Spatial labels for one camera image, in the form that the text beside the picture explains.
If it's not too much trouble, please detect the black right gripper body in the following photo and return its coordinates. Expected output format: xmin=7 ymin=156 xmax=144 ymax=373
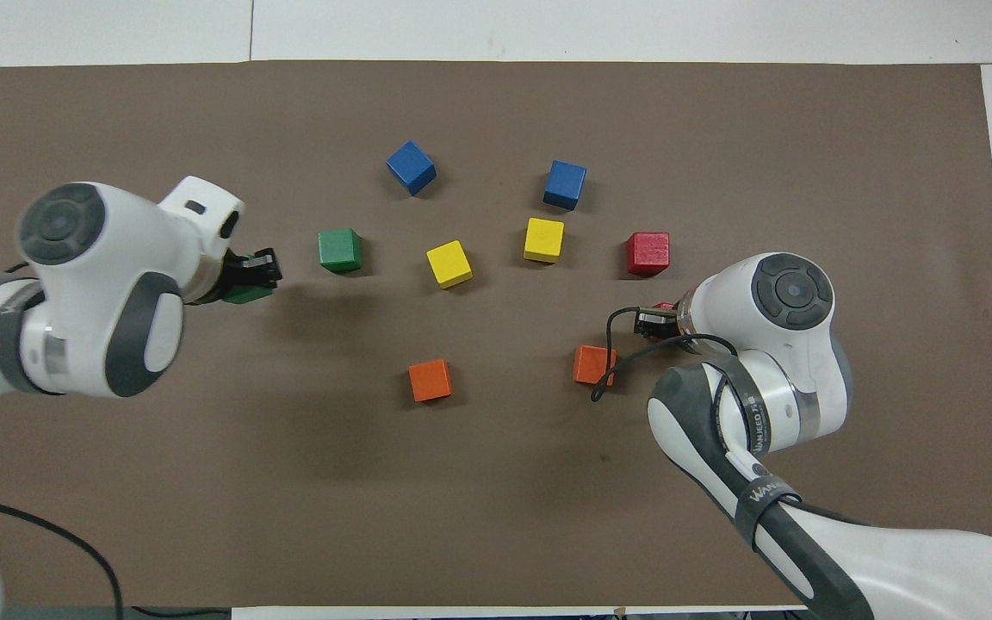
xmin=634 ymin=307 xmax=683 ymax=339

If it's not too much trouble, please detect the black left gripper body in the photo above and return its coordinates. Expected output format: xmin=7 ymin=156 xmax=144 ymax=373
xmin=203 ymin=251 xmax=257 ymax=302

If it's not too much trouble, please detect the red wooden cube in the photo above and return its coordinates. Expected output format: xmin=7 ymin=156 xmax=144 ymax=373
xmin=647 ymin=301 xmax=679 ymax=344
xmin=626 ymin=231 xmax=671 ymax=277

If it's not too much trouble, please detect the orange wooden cube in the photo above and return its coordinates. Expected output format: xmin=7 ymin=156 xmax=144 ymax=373
xmin=572 ymin=344 xmax=618 ymax=387
xmin=408 ymin=358 xmax=454 ymax=404

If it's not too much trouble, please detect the yellow wooden cube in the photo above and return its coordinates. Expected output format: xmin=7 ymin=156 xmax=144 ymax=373
xmin=523 ymin=217 xmax=566 ymax=264
xmin=425 ymin=239 xmax=474 ymax=290

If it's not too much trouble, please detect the blue wooden cube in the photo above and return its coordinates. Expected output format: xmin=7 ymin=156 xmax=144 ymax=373
xmin=543 ymin=159 xmax=588 ymax=212
xmin=386 ymin=140 xmax=438 ymax=197

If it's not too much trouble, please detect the brown paper mat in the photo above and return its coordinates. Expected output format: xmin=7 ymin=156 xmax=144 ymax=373
xmin=0 ymin=59 xmax=992 ymax=608

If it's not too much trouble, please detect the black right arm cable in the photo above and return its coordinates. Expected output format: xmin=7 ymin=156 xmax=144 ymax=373
xmin=591 ymin=306 xmax=738 ymax=403

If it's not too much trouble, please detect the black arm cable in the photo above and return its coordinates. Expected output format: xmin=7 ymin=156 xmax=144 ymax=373
xmin=591 ymin=306 xmax=738 ymax=403
xmin=0 ymin=489 xmax=124 ymax=620

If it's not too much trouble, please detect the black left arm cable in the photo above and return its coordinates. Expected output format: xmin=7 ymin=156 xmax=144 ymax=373
xmin=0 ymin=489 xmax=124 ymax=620

